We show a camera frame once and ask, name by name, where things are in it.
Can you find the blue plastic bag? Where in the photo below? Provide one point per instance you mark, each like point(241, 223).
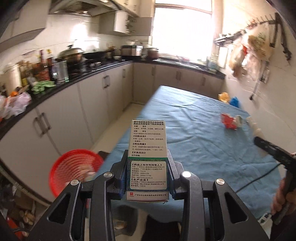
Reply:
point(234, 102)

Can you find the black frying pan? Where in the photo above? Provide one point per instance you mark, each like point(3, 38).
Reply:
point(96, 55)

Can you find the red plastic basket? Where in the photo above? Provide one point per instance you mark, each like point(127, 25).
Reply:
point(74, 164)

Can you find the red white torn wrapper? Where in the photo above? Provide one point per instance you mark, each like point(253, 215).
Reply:
point(228, 121)

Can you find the range hood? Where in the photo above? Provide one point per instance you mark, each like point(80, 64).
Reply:
point(87, 8)

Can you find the person's right hand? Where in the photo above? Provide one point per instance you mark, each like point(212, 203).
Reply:
point(280, 198)

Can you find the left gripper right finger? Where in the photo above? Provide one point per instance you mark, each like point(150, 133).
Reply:
point(211, 210)

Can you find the lidded steel wok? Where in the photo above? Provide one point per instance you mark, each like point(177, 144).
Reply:
point(71, 55)

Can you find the white blue medicine box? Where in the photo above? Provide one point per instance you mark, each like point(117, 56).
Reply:
point(147, 168)

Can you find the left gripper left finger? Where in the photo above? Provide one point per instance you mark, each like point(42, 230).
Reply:
point(65, 218)

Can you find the red label sauce bottle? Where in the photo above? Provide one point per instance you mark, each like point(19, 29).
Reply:
point(44, 72)

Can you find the steel rice cooker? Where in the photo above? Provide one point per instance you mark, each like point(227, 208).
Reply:
point(131, 50)

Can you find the white plastic bag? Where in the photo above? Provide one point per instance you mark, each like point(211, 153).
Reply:
point(13, 106)

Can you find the dark soy sauce bottle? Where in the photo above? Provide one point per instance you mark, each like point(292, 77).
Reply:
point(50, 63)

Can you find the white plastic bottle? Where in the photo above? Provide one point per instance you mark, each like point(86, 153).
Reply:
point(253, 125)

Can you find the green rag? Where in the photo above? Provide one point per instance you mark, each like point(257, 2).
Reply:
point(42, 85)

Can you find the hanging plastic bags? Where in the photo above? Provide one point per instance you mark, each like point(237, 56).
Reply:
point(250, 52)

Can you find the glass measuring jug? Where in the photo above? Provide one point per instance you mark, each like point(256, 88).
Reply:
point(60, 72)

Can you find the dark red pot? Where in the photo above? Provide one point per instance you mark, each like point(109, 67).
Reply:
point(152, 53)

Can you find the white electric kettle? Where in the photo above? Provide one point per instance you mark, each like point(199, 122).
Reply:
point(11, 78)

